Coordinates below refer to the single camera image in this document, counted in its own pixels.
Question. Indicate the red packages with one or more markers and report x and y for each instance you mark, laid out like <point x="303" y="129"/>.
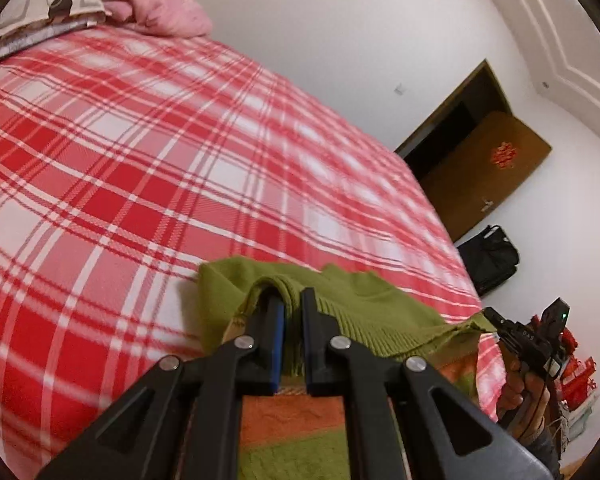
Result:
<point x="577" y="370"/>

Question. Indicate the grey patterned pillow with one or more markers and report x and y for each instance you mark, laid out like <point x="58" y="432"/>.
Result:
<point x="35" y="5"/>

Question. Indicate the brown wooden door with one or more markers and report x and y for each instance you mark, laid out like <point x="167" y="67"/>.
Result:
<point x="480" y="180"/>

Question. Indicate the pink floral pillow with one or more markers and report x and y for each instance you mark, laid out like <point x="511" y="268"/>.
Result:
<point x="160" y="10"/>

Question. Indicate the red paper door decoration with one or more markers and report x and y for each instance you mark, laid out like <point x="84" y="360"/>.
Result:
<point x="504" y="152"/>

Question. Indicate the black bag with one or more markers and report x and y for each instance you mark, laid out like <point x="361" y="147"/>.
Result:
<point x="490" y="260"/>

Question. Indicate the dark wooden door frame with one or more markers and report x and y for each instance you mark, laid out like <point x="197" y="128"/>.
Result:
<point x="495" y="80"/>

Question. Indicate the person's right forearm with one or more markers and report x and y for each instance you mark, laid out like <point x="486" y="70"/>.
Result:
<point x="542" y="452"/>

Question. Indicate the red plaid bed sheet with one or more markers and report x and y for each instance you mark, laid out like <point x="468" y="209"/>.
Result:
<point x="130" y="160"/>

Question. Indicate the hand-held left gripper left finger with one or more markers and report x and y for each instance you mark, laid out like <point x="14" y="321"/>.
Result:
<point x="277" y="345"/>

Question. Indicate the person's right hand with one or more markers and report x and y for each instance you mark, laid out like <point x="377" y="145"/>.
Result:
<point x="525" y="395"/>

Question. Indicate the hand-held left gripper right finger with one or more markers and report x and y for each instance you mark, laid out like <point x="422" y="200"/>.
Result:
<point x="311" y="345"/>

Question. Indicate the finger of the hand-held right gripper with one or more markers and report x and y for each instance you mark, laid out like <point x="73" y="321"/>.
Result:
<point x="496" y="319"/>

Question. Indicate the green knit sweater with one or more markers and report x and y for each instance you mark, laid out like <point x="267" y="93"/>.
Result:
<point x="370" y="305"/>

